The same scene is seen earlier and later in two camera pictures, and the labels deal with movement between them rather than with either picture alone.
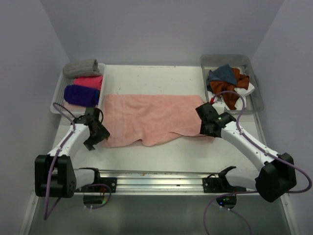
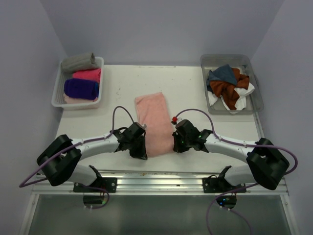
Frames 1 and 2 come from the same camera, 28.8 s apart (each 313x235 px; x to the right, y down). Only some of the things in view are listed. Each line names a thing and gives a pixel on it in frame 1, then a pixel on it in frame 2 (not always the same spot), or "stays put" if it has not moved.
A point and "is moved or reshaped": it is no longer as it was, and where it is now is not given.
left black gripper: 102,134 → 141,153
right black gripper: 203,131 → 177,148
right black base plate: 219,185 stays put
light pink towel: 149,117 is moved or reshaped
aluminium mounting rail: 143,182 stays put
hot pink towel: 96,81 → 94,75
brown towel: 231,99 stays put
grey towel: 81,68 is moved or reshaped
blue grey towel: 224,73 stays put
